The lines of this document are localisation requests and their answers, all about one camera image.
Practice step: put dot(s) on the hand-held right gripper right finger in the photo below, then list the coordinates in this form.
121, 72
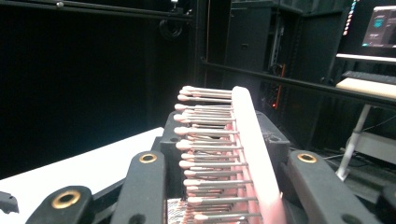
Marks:
275, 143

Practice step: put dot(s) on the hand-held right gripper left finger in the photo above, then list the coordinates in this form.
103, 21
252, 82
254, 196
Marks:
172, 146

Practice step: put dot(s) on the pink hairbrush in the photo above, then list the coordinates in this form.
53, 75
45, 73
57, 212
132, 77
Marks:
252, 146

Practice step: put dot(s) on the light wooden desk top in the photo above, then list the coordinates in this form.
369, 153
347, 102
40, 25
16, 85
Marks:
367, 87

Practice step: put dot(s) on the black equipment rack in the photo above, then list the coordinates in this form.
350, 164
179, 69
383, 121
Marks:
249, 37

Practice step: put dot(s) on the black keyboard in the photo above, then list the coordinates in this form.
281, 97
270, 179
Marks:
370, 77

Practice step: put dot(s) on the white shelf board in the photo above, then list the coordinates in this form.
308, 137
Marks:
365, 58

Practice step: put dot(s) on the coloured light strip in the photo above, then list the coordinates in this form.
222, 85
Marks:
349, 17

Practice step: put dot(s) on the computer monitor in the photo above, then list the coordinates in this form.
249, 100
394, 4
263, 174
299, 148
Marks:
381, 26

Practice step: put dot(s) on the black overhead bar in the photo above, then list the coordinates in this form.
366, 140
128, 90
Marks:
93, 10

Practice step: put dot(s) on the black horizontal rail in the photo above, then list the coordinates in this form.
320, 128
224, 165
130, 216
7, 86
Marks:
295, 82

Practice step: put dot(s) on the white metal desk frame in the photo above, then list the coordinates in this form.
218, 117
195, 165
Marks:
355, 143

